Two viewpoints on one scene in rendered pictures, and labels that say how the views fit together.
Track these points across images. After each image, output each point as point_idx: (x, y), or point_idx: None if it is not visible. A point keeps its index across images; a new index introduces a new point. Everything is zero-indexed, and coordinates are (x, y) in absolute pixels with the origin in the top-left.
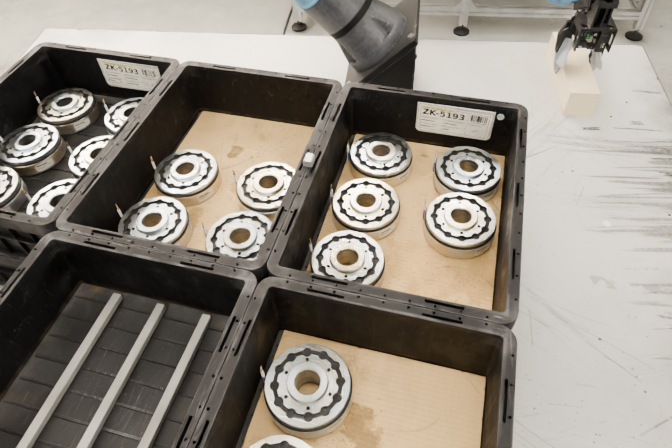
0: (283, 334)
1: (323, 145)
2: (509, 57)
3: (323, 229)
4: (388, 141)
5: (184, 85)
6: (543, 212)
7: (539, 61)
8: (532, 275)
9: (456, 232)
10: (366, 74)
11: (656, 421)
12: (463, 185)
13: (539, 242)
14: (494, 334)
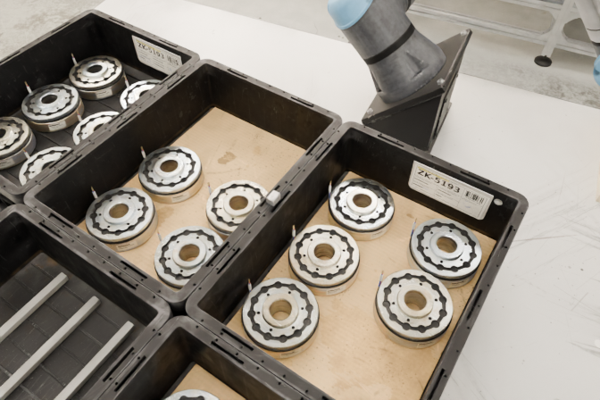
0: (193, 368)
1: (295, 185)
2: (559, 119)
3: (276, 267)
4: (374, 192)
5: (198, 81)
6: (529, 307)
7: (592, 131)
8: (490, 376)
9: (403, 317)
10: (387, 107)
11: None
12: (432, 265)
13: (512, 341)
14: None
